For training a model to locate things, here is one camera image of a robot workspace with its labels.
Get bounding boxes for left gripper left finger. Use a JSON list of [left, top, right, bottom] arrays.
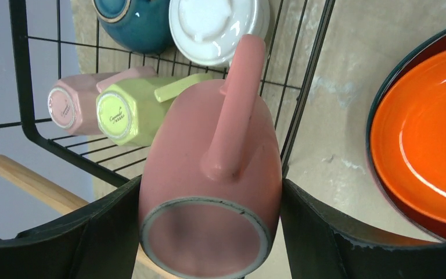
[[0, 177, 141, 278]]

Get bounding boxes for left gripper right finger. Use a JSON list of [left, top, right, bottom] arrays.
[[280, 179, 446, 278]]

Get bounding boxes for salmon pink mug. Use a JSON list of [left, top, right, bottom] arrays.
[[139, 34, 282, 278]]

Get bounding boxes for green faceted mug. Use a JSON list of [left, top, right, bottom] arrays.
[[96, 73, 213, 147]]

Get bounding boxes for light pink faceted mug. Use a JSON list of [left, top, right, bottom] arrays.
[[48, 66, 157, 135]]

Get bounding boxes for dark blue bowl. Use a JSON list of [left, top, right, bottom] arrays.
[[92, 0, 174, 54]]

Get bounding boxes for white handled cup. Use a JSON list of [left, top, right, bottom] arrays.
[[168, 0, 271, 67]]

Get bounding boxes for orange small plate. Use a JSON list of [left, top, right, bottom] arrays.
[[370, 51, 446, 223]]

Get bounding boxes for red rimmed plate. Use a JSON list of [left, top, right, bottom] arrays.
[[365, 29, 446, 241]]

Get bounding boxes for black wire dish rack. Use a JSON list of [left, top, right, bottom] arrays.
[[0, 0, 336, 279]]

